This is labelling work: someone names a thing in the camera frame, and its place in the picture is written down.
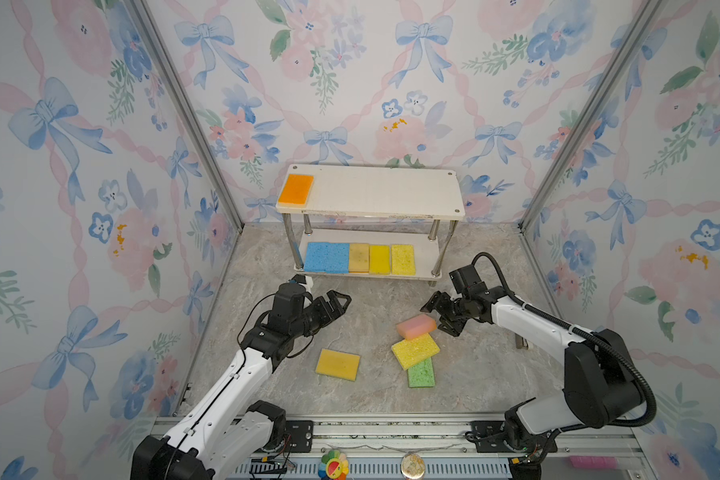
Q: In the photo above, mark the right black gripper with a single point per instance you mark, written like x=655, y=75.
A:
x=436, y=303

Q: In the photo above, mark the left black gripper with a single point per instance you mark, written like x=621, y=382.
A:
x=326, y=315

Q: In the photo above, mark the pink sponge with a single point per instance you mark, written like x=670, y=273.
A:
x=416, y=326

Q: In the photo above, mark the blue sponge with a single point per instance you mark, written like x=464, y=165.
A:
x=337, y=260
x=316, y=259

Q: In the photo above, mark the blue sponge front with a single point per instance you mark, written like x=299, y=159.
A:
x=337, y=260

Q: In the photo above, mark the light yellow cellulose sponge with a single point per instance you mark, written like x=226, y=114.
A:
x=412, y=352

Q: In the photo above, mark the green sponge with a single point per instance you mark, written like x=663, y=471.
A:
x=421, y=375

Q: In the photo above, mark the bright yellow scouring sponge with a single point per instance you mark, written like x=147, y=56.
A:
x=379, y=259

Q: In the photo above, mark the orange sponge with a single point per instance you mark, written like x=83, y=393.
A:
x=296, y=190

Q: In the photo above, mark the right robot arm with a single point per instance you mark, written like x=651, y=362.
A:
x=601, y=385

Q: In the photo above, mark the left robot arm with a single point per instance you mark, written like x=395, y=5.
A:
x=228, y=424

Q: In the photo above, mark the white two-tier metal shelf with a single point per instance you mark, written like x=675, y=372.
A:
x=377, y=193

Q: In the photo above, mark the small grey stapler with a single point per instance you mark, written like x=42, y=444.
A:
x=519, y=343

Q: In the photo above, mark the round gold badge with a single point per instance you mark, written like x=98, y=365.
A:
x=413, y=466

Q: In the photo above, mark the colourful flower toy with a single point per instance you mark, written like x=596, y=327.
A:
x=334, y=465

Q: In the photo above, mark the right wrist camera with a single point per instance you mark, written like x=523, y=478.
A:
x=466, y=281

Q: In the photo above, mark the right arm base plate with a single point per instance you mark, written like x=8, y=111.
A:
x=494, y=436

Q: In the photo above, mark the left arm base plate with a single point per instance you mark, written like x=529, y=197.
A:
x=292, y=436

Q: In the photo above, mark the aluminium front rail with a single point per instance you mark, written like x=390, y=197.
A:
x=376, y=444

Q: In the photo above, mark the left aluminium frame post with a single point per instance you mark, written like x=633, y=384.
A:
x=145, y=24

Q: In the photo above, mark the aluminium frame post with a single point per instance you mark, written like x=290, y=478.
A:
x=635, y=34
x=145, y=24

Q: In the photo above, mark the right aluminium frame post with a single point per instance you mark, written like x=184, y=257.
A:
x=635, y=34

